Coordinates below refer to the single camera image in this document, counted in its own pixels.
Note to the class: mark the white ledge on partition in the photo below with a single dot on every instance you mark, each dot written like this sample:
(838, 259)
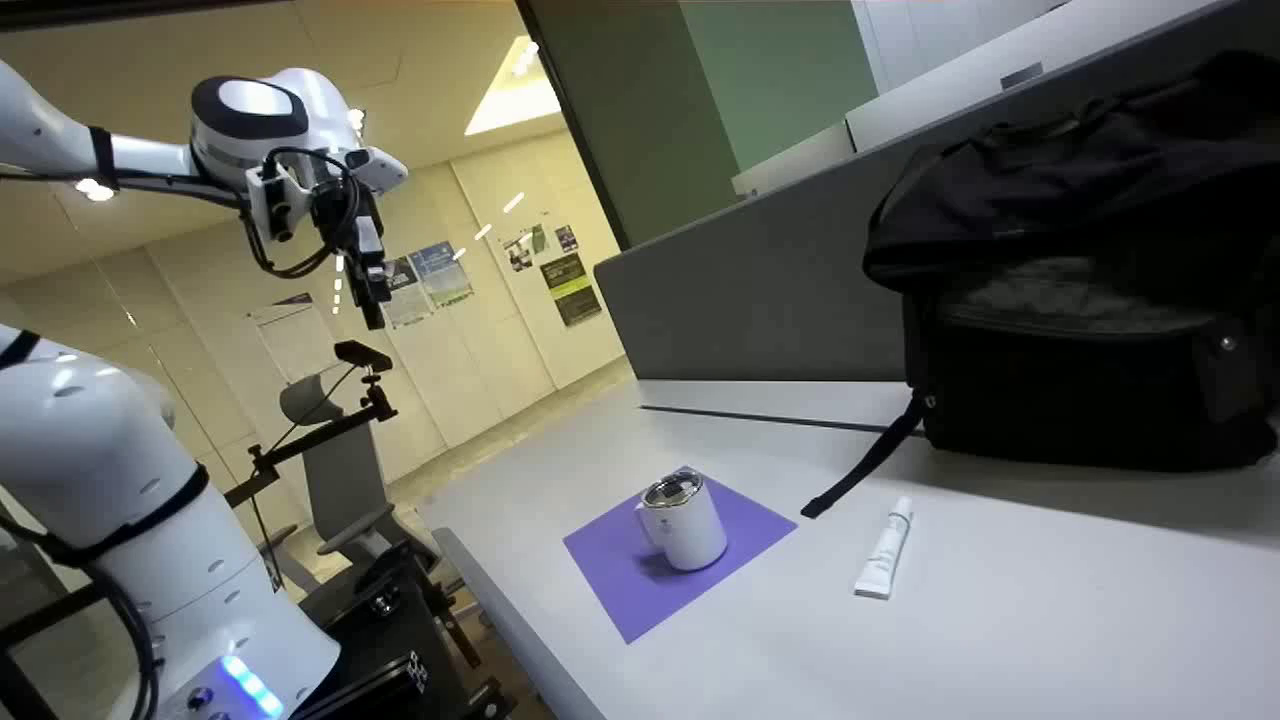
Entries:
(934, 87)

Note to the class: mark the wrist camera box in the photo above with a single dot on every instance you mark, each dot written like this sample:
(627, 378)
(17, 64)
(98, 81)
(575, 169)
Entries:
(278, 201)

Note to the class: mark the purple mat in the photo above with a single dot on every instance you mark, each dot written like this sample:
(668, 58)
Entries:
(622, 574)

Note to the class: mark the photo wall poster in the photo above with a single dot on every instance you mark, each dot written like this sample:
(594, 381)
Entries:
(405, 287)

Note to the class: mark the small wall notice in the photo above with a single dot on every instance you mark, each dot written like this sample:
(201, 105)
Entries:
(517, 252)
(567, 239)

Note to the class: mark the black bag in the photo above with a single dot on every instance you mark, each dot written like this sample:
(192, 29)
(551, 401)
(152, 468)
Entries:
(1080, 282)

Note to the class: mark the black cart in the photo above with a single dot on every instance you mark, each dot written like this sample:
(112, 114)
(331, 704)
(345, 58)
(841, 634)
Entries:
(401, 642)

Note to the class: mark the black camera on stand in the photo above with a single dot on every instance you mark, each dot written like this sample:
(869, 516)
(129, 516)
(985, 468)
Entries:
(363, 355)

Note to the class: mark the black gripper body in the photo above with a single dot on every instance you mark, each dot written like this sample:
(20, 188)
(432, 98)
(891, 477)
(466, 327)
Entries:
(349, 214)

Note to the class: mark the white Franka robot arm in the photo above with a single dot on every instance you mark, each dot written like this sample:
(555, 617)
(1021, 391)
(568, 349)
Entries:
(106, 454)

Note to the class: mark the gray chair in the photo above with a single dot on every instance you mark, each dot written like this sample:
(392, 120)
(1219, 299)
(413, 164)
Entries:
(340, 465)

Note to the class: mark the gray desk partition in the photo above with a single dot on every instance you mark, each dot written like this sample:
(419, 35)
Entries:
(760, 287)

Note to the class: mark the white mug with lid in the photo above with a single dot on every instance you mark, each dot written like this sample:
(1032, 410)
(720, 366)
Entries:
(683, 525)

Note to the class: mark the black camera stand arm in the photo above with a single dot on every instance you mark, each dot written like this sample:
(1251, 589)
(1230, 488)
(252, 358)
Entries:
(313, 440)

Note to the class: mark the rectangular ceiling light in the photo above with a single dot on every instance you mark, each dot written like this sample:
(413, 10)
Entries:
(512, 90)

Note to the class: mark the gray wall sign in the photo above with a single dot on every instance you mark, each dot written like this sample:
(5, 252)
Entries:
(283, 310)

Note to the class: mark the white tube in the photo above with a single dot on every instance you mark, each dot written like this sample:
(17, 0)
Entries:
(883, 553)

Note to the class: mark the blue wall poster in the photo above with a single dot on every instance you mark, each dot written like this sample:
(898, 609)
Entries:
(442, 272)

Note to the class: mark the dark yellow wall poster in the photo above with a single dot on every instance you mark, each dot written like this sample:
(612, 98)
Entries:
(568, 289)

